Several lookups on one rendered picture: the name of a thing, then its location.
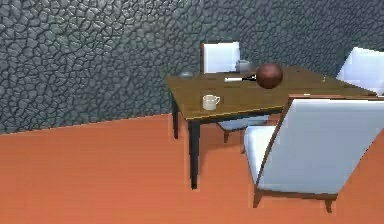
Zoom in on white mug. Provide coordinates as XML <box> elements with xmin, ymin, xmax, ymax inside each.
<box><xmin>202</xmin><ymin>94</ymin><xmax>222</xmax><ymax>112</ymax></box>

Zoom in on brown wooden table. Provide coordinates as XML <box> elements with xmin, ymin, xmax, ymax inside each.
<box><xmin>165</xmin><ymin>65</ymin><xmax>378</xmax><ymax>191</ymax></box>

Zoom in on grey cup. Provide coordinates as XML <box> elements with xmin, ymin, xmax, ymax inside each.
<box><xmin>235</xmin><ymin>59</ymin><xmax>252</xmax><ymax>74</ymax></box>

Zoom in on brown ball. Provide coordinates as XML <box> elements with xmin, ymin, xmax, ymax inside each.
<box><xmin>255</xmin><ymin>63</ymin><xmax>284</xmax><ymax>90</ymax></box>

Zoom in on white chair with wooden frame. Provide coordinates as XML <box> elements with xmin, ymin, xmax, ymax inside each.
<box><xmin>335</xmin><ymin>46</ymin><xmax>384</xmax><ymax>97</ymax></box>
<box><xmin>243</xmin><ymin>93</ymin><xmax>384</xmax><ymax>214</ymax></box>
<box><xmin>200</xmin><ymin>40</ymin><xmax>271</xmax><ymax>144</ymax></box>

